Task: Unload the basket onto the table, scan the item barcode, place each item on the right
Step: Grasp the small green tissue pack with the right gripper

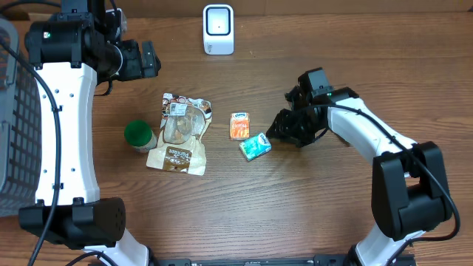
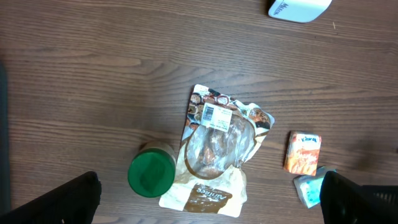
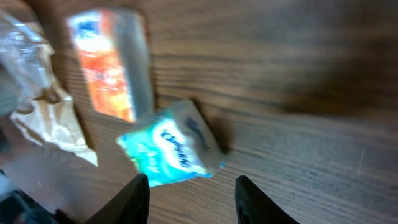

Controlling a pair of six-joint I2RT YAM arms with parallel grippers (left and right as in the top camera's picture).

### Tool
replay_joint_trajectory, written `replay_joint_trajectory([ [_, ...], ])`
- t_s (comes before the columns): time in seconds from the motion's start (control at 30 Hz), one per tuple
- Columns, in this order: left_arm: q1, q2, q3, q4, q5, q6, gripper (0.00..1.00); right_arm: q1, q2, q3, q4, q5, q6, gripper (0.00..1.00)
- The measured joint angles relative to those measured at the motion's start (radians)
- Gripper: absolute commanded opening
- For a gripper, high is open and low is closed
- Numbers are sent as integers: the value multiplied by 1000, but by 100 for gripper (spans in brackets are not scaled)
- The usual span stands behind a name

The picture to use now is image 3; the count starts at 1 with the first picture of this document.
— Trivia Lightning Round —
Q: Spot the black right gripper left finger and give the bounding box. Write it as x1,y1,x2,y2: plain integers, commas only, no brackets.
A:
85,174,150,224

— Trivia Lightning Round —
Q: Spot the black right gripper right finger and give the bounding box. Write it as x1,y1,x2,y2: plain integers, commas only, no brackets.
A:
235,175,299,224

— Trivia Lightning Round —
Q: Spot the teal tissue packet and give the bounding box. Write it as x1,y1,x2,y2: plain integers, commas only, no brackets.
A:
116,100,225,187

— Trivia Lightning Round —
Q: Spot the beige snack pouch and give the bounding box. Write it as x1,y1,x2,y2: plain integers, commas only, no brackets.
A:
1,11,98,166

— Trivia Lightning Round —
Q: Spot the orange tissue packet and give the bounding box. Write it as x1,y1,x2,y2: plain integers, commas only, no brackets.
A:
67,8,155,123

